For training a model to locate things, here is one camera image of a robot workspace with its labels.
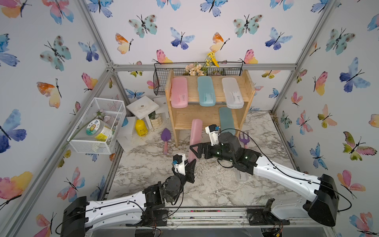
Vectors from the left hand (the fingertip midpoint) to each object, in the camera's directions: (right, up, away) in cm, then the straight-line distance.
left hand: (194, 160), depth 71 cm
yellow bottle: (-35, +15, +26) cm, 46 cm away
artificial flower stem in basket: (-48, +23, +5) cm, 53 cm away
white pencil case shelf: (+27, -13, +16) cm, 34 cm away
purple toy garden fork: (+35, +6, +34) cm, 49 cm away
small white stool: (-33, +28, +22) cm, 48 cm away
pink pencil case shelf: (+1, +11, -3) cm, 11 cm away
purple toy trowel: (-21, +9, +34) cm, 41 cm away
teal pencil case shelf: (+19, +19, +16) cm, 31 cm away
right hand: (+1, +7, -1) cm, 7 cm away
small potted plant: (-28, +21, +34) cm, 48 cm away
